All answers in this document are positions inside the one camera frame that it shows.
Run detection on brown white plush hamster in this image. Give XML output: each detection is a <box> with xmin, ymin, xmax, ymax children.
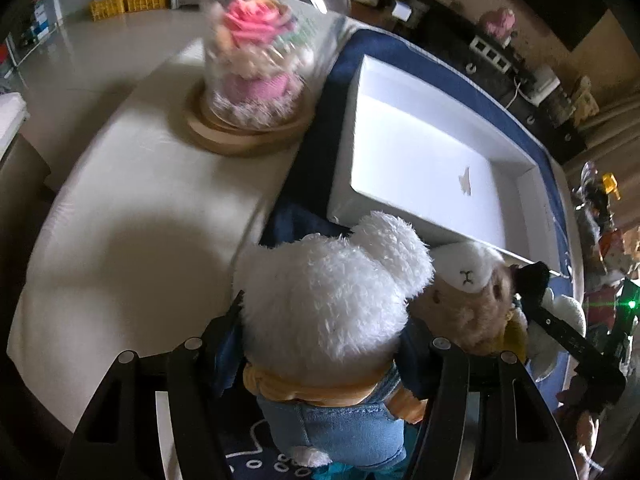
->
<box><xmin>409</xmin><ymin>242</ymin><xmax>527</xmax><ymax>362</ymax></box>

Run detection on white plush bear denim overalls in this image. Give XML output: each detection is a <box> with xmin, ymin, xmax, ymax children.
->
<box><xmin>233</xmin><ymin>211</ymin><xmax>434</xmax><ymax>471</ymax></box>

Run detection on white cardboard box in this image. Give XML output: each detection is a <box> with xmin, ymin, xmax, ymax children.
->
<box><xmin>326</xmin><ymin>56</ymin><xmax>561</xmax><ymax>273</ymax></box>

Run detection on navy blue printed cloth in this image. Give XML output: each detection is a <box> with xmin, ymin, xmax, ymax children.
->
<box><xmin>236</xmin><ymin>29</ymin><xmax>566</xmax><ymax>474</ymax></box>

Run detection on pink plush pig figure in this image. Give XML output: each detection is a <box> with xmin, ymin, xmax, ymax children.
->
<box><xmin>480</xmin><ymin>8</ymin><xmax>516</xmax><ymax>41</ymax></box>

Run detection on glass dome with pink rose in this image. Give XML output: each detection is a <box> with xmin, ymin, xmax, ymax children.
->
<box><xmin>184</xmin><ymin>0</ymin><xmax>350</xmax><ymax>157</ymax></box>

